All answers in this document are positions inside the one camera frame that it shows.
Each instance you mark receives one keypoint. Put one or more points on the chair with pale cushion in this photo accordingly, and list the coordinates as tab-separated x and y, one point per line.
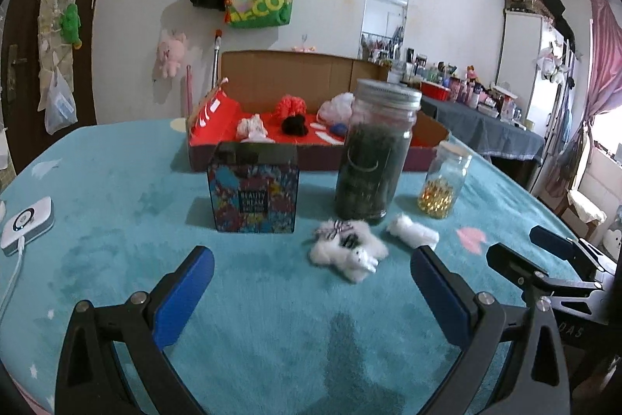
585	206

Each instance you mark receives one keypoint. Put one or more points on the small jar of gold capsules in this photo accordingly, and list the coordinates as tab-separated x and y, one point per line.
440	196

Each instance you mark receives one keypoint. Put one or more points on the small pink plush item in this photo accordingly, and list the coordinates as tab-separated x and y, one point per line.
303	49

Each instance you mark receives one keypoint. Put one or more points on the pink plush wall toy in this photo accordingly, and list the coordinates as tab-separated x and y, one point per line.
171	53

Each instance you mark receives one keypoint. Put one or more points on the pink curtain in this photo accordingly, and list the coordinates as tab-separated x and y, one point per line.
602	70

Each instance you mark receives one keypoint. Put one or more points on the table with grey cloth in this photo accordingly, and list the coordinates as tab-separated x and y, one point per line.
486	138

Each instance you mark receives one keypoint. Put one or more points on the cardboard box red inside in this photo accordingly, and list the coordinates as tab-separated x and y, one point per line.
291	70

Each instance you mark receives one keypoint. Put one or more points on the white bath pouf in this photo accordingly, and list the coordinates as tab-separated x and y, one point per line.
336	107

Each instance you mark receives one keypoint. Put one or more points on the glass jar of tea leaves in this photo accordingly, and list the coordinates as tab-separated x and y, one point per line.
374	162

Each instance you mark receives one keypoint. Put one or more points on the beige hanging organizer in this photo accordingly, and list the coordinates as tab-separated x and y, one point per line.
48	21

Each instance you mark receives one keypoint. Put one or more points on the row of cosmetic bottles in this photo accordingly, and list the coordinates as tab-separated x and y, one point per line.
461	84

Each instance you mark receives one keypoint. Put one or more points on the blue soft toy piece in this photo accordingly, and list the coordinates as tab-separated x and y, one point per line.
340	129

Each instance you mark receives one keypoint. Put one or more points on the white fluffy plush toy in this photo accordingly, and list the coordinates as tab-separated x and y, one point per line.
340	257

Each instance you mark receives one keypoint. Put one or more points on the white hanging plush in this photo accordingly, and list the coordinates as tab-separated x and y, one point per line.
549	62

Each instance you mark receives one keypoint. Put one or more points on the dark suitcase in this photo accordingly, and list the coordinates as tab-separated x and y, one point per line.
525	1

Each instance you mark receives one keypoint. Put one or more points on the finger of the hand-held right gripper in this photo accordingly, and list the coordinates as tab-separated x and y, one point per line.
510	262
549	237

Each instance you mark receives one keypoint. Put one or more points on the white refrigerator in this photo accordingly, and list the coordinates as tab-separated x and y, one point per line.
522	50

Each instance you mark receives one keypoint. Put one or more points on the red plastic container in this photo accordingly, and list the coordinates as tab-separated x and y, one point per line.
435	91

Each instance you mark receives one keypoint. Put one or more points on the red-orange bath pouf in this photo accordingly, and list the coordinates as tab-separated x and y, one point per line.
290	106

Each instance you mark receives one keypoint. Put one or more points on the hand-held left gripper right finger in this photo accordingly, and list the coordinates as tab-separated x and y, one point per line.
437	293

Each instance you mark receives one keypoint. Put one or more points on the clear plastic bag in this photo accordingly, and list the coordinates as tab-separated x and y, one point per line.
60	108

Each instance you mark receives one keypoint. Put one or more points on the black scrunchie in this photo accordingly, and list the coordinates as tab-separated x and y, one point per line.
295	124

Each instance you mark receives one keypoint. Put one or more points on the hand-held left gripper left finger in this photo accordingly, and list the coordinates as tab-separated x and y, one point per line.
187	288

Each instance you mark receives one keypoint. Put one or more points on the grey plush toy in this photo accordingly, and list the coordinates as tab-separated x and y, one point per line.
613	237

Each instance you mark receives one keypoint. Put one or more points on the black printed square box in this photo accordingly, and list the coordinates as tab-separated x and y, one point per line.
252	191

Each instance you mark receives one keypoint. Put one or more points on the dark brown door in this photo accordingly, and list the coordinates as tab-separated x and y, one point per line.
24	6

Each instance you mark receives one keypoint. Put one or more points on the small white fluffy piece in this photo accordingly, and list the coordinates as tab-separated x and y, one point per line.
413	231

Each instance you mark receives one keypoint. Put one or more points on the green plush cactus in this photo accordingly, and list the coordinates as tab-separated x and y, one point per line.
70	23

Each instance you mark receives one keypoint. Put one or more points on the pink stick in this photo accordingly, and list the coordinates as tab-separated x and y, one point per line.
189	89

